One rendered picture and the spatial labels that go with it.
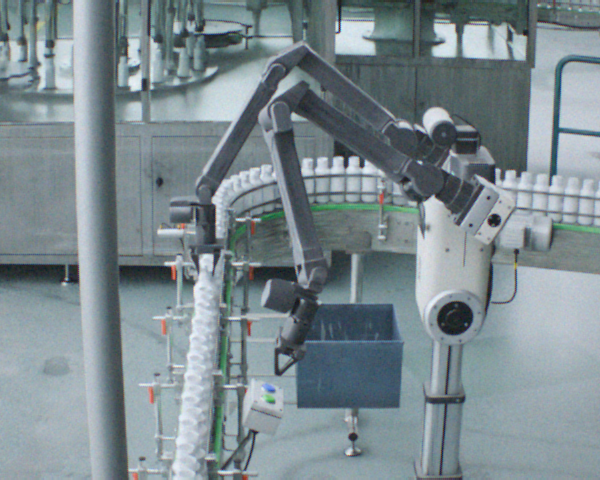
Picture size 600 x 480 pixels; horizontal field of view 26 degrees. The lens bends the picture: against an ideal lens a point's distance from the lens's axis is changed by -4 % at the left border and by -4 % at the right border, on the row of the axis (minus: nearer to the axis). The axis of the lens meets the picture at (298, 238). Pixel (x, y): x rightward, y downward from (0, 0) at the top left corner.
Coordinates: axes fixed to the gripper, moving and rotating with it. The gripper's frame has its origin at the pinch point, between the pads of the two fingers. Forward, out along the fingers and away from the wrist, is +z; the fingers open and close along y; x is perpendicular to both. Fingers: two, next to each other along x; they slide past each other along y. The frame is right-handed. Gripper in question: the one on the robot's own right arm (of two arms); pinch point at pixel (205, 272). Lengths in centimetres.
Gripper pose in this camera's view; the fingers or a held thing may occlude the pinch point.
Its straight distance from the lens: 367.4
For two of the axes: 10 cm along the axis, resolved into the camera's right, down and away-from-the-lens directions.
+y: -10.0, -0.1, -0.3
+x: 0.2, 3.2, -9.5
